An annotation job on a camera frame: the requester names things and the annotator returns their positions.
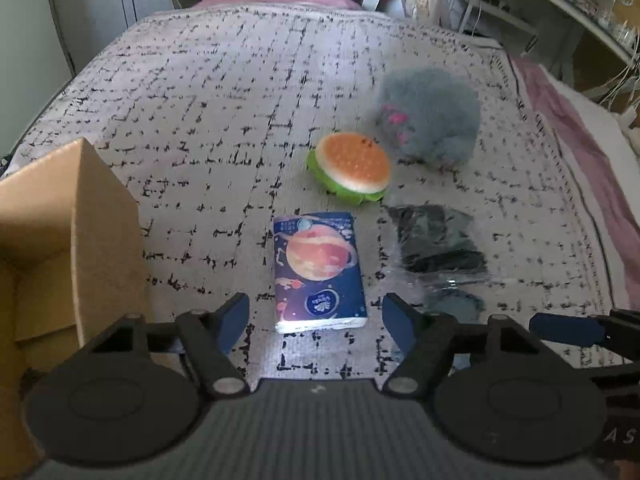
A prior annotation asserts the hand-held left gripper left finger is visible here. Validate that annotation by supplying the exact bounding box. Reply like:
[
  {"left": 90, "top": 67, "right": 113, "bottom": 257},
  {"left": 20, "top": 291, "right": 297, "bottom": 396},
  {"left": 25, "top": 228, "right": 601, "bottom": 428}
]
[{"left": 82, "top": 292, "right": 251, "bottom": 401}]

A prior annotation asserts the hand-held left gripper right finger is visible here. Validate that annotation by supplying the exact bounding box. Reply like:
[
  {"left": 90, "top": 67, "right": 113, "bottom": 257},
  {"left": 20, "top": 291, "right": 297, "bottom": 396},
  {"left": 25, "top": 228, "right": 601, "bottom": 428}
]
[{"left": 382, "top": 292, "right": 555, "bottom": 401}]

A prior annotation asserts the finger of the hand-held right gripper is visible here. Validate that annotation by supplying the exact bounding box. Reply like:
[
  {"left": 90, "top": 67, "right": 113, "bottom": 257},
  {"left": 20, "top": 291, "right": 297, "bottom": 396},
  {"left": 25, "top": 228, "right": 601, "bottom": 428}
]
[{"left": 529, "top": 308, "right": 640, "bottom": 362}]

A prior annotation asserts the black cloth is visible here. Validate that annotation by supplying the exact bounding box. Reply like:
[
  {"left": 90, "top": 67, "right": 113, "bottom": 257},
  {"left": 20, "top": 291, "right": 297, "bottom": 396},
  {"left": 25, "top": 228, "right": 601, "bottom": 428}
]
[{"left": 382, "top": 203, "right": 489, "bottom": 322}]

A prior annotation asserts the planet print tissue pack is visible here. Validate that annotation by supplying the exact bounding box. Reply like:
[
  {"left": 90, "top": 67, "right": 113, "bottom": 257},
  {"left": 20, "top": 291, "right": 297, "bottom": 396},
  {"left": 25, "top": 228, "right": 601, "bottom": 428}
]
[{"left": 272, "top": 211, "right": 369, "bottom": 334}]

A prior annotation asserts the burger squishy toy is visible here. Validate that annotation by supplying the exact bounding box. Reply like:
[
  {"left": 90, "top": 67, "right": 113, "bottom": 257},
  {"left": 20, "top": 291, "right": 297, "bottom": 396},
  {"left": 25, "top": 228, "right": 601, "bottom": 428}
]
[{"left": 306, "top": 132, "right": 392, "bottom": 205}]

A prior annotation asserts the brown cardboard box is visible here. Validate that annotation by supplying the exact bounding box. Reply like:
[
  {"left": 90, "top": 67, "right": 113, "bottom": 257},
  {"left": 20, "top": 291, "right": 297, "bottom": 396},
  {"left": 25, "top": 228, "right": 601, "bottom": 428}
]
[{"left": 0, "top": 137, "right": 188, "bottom": 480}]

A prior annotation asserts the grey fluffy plush toy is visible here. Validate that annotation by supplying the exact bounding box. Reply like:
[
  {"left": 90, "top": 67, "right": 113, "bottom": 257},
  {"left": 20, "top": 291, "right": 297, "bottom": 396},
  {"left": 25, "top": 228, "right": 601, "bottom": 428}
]
[{"left": 367, "top": 70, "right": 482, "bottom": 172}]

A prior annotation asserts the white desk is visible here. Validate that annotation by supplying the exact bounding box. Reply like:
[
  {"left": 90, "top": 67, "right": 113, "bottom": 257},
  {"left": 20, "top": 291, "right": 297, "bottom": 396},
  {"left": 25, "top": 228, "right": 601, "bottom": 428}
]
[{"left": 447, "top": 0, "right": 640, "bottom": 83}]

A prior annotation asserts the grey wardrobe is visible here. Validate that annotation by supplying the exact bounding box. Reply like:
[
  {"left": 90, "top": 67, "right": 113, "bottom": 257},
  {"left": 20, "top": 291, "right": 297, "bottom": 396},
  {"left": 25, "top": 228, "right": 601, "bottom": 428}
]
[{"left": 42, "top": 0, "right": 201, "bottom": 78}]

